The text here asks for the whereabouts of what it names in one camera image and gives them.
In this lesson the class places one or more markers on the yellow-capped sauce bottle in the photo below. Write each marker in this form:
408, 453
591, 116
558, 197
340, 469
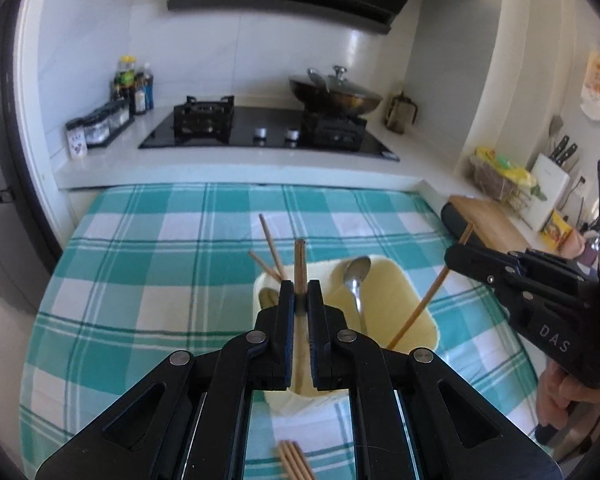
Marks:
126, 77

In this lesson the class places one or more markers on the dark wok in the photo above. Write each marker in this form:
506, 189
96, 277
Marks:
337, 97

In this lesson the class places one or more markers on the white printed spice jar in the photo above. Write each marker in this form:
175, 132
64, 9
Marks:
76, 139

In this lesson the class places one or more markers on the white wall outlet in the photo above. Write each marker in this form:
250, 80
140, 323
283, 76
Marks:
581, 185

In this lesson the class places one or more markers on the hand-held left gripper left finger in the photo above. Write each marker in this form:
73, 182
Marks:
290, 305

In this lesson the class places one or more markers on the black gas cooktop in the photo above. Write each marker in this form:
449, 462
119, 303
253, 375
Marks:
265, 132

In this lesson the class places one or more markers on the teal plaid tablecloth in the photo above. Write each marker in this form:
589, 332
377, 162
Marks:
155, 285

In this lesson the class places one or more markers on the kitchen spatula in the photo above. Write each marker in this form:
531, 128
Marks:
555, 127

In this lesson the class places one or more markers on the brown glass jar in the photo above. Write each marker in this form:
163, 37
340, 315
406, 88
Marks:
401, 112

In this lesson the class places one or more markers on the person's right hand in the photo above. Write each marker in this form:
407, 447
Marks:
557, 392

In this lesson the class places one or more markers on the white knife block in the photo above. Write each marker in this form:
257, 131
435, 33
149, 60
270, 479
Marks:
547, 192

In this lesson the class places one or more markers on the pink container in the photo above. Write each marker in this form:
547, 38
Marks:
575, 244

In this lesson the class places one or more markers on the glass spice jar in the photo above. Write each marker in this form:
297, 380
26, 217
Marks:
111, 120
123, 112
94, 130

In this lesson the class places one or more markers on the glass wok lid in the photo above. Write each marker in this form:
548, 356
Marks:
341, 80

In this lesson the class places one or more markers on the wooden cutting board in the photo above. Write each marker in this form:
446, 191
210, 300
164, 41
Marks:
495, 222

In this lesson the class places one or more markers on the yellow snack packet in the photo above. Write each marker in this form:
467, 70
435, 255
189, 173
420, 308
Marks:
556, 230

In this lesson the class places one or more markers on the purple pump bottle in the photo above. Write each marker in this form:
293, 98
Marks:
590, 252

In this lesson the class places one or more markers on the dark sauce bottle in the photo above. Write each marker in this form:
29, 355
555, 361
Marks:
139, 97
149, 87

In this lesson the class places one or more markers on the printed wall hanging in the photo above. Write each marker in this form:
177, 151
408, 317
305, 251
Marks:
597, 82

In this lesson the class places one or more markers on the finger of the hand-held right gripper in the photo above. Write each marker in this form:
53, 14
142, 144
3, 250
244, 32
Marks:
480, 262

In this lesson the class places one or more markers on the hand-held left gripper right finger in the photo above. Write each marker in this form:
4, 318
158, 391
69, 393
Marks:
314, 305

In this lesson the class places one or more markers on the metal spoon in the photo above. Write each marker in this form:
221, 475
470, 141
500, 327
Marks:
356, 272

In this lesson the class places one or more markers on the metal ladle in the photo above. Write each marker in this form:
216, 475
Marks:
316, 79

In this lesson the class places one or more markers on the cream utensil holder box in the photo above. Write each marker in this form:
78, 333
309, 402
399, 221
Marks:
395, 300

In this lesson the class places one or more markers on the black oblong case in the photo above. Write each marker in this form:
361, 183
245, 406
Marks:
455, 222

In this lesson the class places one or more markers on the bundle of wooden chopsticks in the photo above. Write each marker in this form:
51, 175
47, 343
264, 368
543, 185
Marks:
292, 460

